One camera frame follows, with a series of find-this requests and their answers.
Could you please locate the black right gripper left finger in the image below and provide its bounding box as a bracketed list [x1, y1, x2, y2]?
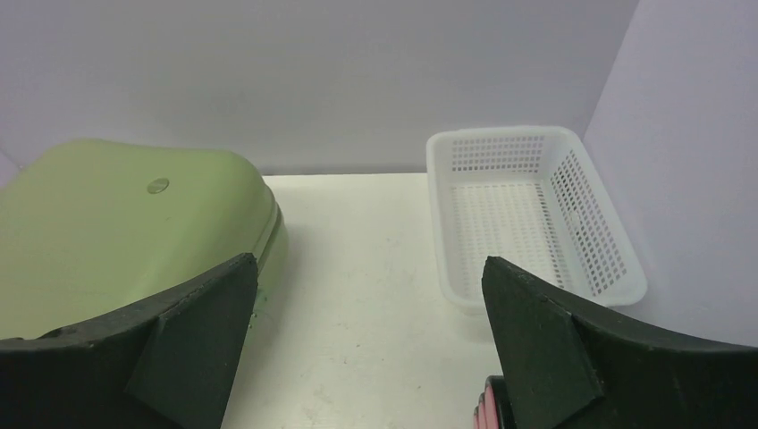
[1, 253, 258, 428]

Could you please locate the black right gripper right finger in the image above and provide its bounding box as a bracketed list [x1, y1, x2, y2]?
[482, 257, 757, 428]

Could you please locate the green hard-shell suitcase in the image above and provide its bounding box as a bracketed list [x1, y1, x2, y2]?
[1, 139, 289, 339]

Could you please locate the black and pink storage organizer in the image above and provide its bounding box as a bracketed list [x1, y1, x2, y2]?
[472, 375, 517, 429]

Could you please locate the white perforated plastic basket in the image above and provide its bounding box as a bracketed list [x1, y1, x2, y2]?
[425, 126, 648, 315]

